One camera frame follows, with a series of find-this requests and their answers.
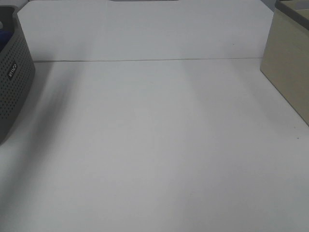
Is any blue towel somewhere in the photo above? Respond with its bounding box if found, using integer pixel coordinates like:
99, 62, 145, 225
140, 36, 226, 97
0, 29, 12, 52

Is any grey perforated plastic basket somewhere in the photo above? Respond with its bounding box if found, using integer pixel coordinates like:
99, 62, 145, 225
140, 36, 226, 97
0, 5, 35, 143

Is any beige storage box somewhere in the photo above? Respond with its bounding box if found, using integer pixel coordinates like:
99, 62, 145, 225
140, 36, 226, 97
260, 0, 309, 123

